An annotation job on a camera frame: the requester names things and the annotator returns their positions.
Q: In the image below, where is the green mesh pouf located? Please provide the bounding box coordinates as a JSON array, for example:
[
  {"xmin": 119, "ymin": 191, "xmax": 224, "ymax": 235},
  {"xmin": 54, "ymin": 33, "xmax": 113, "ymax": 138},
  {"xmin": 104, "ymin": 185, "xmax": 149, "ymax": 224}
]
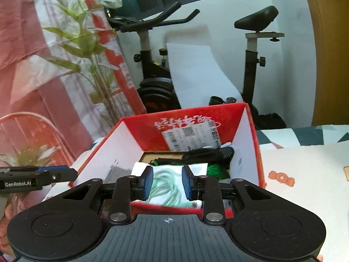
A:
[{"xmin": 207, "ymin": 163, "xmax": 230, "ymax": 181}]

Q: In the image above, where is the white bag of green rope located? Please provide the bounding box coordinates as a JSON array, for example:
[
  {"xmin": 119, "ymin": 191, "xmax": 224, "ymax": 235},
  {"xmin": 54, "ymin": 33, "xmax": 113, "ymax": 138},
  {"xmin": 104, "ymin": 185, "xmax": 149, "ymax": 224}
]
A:
[{"xmin": 131, "ymin": 162, "xmax": 210, "ymax": 215}]

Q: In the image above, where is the black white dotted sock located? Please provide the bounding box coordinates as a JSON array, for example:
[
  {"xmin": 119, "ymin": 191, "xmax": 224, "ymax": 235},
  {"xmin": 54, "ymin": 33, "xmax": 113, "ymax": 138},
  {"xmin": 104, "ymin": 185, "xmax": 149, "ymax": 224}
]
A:
[{"xmin": 181, "ymin": 145, "xmax": 235, "ymax": 170}]

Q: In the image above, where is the dark cloth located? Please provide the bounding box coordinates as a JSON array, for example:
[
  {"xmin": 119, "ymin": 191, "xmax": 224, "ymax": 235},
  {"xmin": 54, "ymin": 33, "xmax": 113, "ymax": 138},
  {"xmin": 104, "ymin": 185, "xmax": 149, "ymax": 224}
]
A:
[{"xmin": 257, "ymin": 113, "xmax": 287, "ymax": 129}]

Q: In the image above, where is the white candy print blanket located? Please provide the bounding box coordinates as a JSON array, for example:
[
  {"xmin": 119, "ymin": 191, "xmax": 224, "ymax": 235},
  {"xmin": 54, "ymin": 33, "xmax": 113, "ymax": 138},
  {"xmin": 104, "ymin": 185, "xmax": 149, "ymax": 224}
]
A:
[{"xmin": 258, "ymin": 143, "xmax": 349, "ymax": 262}]

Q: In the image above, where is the printed backdrop cloth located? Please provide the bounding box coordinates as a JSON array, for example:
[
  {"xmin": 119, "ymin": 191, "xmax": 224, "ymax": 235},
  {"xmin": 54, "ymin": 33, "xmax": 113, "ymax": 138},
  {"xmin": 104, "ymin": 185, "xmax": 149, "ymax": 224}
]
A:
[{"xmin": 0, "ymin": 0, "xmax": 148, "ymax": 205}]

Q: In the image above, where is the white foam board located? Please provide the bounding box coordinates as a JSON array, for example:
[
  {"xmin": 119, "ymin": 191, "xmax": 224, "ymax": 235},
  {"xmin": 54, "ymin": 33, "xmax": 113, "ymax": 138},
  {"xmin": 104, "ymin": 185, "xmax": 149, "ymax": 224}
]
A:
[{"xmin": 166, "ymin": 43, "xmax": 245, "ymax": 113}]

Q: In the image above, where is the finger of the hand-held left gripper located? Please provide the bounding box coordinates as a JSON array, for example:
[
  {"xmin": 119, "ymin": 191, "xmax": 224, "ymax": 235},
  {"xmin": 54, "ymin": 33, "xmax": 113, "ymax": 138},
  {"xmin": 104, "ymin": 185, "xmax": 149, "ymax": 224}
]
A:
[{"xmin": 35, "ymin": 165, "xmax": 79, "ymax": 184}]

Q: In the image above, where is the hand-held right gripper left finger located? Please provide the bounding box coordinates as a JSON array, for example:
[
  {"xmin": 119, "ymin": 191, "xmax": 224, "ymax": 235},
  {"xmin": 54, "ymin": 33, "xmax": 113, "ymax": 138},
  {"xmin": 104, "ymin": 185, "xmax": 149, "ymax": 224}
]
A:
[{"xmin": 60, "ymin": 165, "xmax": 154, "ymax": 223}]

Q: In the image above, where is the red strawberry print box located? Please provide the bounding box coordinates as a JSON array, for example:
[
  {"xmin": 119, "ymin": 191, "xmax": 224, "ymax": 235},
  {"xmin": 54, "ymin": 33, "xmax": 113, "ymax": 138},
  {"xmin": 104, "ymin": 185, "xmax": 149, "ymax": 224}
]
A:
[{"xmin": 43, "ymin": 102, "xmax": 265, "ymax": 219}]

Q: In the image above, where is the wooden headboard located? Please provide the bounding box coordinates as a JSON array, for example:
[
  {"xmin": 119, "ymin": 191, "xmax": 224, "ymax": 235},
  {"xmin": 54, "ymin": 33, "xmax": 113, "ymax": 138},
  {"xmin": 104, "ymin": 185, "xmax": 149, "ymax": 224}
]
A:
[{"xmin": 299, "ymin": 0, "xmax": 349, "ymax": 128}]

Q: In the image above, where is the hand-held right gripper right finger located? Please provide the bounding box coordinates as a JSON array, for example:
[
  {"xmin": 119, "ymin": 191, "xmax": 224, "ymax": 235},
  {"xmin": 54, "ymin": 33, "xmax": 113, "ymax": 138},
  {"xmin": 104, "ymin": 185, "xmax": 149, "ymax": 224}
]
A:
[{"xmin": 181, "ymin": 165, "xmax": 274, "ymax": 223}]

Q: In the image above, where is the black exercise bike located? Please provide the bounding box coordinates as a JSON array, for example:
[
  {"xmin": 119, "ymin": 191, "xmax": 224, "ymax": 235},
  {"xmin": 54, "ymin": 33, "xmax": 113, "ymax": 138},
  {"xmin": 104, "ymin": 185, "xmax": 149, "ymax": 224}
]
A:
[{"xmin": 105, "ymin": 1, "xmax": 287, "ymax": 130}]

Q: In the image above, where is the white plastic bag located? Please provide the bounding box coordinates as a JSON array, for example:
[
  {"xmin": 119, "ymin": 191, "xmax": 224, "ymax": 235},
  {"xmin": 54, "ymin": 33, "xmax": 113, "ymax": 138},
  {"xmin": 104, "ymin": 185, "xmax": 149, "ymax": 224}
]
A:
[{"xmin": 99, "ymin": 0, "xmax": 123, "ymax": 9}]

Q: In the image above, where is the teal geometric print sheet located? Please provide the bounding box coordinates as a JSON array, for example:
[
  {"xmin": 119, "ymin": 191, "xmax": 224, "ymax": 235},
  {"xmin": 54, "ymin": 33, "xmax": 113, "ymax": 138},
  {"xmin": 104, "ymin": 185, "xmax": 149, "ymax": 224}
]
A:
[{"xmin": 255, "ymin": 125, "xmax": 349, "ymax": 150}]

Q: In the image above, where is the grey knitted cloth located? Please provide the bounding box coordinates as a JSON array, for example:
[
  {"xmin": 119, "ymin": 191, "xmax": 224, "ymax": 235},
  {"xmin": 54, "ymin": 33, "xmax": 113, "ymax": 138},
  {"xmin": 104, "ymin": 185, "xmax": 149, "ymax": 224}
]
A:
[{"xmin": 104, "ymin": 166, "xmax": 135, "ymax": 184}]

